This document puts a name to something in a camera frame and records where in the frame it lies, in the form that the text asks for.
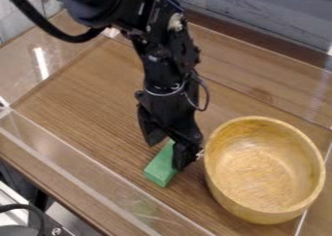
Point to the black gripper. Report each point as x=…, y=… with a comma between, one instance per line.
x=166, y=115

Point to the green rectangular block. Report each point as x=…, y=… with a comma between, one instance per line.
x=159, y=171

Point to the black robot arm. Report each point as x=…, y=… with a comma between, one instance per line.
x=154, y=24

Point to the brown wooden bowl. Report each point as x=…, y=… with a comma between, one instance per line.
x=264, y=169

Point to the black metal table bracket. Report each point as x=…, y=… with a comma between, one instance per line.
x=52, y=227

